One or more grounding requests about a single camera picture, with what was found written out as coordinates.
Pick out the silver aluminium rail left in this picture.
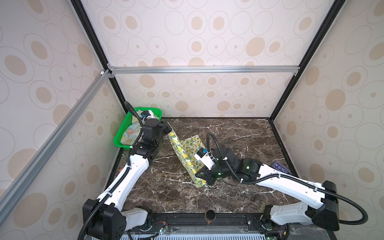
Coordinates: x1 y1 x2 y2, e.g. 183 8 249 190
1 69 112 224

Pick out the black corner frame post right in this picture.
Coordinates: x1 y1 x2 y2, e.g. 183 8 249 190
270 0 347 123

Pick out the lemon print green skirt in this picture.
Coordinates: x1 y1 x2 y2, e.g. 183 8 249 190
168 131 207 188

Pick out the blue card box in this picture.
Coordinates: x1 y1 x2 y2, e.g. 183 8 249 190
272 162 291 175

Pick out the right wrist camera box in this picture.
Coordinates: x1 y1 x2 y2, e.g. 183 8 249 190
194 147 241 172

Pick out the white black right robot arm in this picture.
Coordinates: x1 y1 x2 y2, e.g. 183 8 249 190
195 133 369 231

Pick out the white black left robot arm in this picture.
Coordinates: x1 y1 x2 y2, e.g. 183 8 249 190
78 102 172 240

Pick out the black corner frame post left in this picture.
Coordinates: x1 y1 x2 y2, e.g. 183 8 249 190
70 0 128 113

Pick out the black corner frame post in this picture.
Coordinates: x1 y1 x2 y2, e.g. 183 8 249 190
270 0 347 123
70 0 128 113

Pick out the green plastic basket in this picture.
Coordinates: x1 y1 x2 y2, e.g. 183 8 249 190
114 107 163 150

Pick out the brown cylindrical knob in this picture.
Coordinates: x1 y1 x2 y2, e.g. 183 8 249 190
204 210 216 225

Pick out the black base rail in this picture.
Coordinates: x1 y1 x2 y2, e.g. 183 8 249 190
78 212 337 240

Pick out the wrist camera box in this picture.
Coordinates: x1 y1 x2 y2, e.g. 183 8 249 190
194 147 241 172
141 110 161 140

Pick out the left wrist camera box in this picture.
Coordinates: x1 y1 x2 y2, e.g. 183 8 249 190
141 110 161 140

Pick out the silver aluminium rail back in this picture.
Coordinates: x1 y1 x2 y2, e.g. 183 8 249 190
102 65 300 76

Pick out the silver aluminium rail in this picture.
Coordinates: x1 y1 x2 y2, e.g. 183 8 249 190
102 65 300 76
1 69 112 224

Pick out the floral pastel skirt in basket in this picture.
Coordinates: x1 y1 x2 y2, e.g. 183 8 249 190
120 110 159 146

